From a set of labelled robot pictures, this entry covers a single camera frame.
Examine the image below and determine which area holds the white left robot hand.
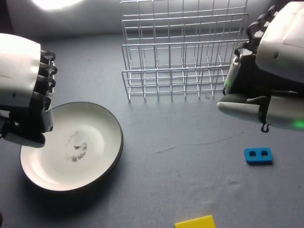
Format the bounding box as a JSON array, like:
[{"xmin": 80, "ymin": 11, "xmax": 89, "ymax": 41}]
[{"xmin": 0, "ymin": 33, "xmax": 59, "ymax": 149}]

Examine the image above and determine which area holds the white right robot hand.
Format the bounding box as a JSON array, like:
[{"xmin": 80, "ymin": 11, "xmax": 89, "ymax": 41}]
[{"xmin": 217, "ymin": 0, "xmax": 304, "ymax": 133}]

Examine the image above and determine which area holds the blue block with two holes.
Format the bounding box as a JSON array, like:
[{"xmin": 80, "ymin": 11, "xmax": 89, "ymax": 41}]
[{"xmin": 244, "ymin": 147, "xmax": 274, "ymax": 166}]

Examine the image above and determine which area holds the yellow rectangular block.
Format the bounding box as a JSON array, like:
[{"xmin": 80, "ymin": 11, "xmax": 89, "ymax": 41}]
[{"xmin": 175, "ymin": 215, "xmax": 217, "ymax": 228}]

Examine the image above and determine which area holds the silver wire dish rack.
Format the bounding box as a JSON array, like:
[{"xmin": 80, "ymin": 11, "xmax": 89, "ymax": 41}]
[{"xmin": 120, "ymin": 0, "xmax": 249, "ymax": 103}]

